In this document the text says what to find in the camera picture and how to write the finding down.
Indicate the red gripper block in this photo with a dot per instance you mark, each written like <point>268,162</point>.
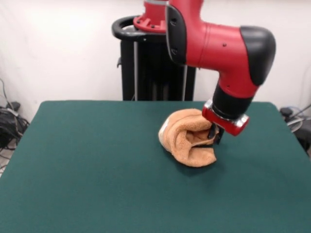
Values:
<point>228,125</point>

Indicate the orange terry towel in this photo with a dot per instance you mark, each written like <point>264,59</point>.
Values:
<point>179,145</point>

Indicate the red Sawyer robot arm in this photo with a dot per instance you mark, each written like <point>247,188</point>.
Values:
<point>218,43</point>

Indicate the dark green table cloth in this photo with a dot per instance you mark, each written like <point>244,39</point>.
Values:
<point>97,170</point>

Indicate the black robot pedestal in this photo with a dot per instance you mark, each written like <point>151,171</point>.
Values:
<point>145,72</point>

